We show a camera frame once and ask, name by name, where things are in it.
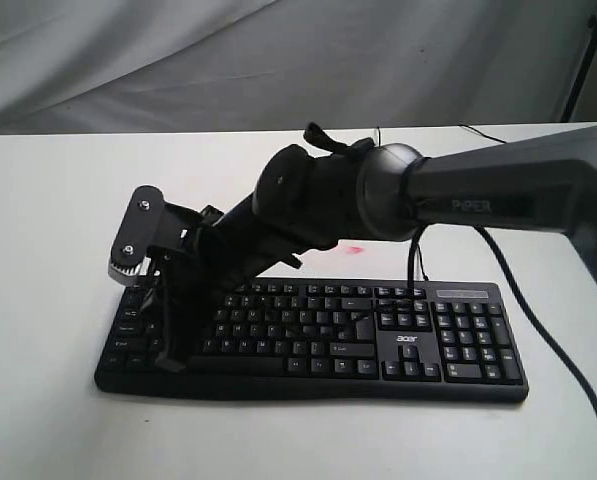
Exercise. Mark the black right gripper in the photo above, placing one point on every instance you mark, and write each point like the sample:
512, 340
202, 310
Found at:
201, 255

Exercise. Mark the black acer keyboard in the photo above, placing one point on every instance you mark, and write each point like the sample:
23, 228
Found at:
317, 339

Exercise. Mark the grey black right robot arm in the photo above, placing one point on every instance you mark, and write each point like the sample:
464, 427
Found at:
386, 193

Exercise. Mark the white backdrop cloth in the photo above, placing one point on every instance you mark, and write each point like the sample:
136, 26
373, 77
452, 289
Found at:
193, 66

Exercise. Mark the black tripod stand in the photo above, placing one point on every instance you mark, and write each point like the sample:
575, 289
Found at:
581, 72

